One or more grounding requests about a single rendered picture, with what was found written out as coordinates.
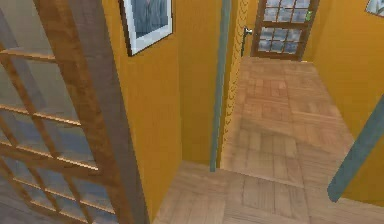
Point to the yellow patterned room door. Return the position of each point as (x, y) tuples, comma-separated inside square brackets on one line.
[(235, 76)]

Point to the brown wooden framed window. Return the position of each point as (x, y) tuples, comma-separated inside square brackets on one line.
[(83, 100)]

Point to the brown wooden paned window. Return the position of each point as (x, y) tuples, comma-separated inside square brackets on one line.
[(283, 33)]

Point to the white framed wall picture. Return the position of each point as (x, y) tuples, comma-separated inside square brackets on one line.
[(150, 20)]

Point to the pale framed wall picture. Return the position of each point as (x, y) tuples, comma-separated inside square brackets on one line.
[(376, 6)]

